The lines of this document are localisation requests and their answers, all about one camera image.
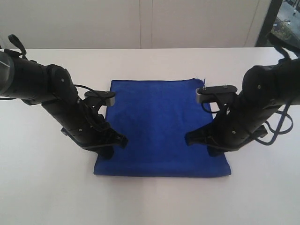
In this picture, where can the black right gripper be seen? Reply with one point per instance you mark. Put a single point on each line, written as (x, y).
(257, 113)

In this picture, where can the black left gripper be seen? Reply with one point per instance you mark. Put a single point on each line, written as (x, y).
(80, 121)

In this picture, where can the blue towel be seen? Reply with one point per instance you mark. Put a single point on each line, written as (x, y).
(155, 116)

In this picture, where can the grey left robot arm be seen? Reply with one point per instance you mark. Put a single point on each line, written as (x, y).
(24, 79)

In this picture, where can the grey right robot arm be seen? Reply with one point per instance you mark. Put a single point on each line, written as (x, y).
(294, 77)

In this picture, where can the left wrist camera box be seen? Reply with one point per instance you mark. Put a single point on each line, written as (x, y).
(102, 98)

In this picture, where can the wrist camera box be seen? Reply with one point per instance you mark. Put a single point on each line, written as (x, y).
(222, 94)
(102, 98)

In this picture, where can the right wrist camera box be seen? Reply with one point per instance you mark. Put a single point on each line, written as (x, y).
(222, 94)

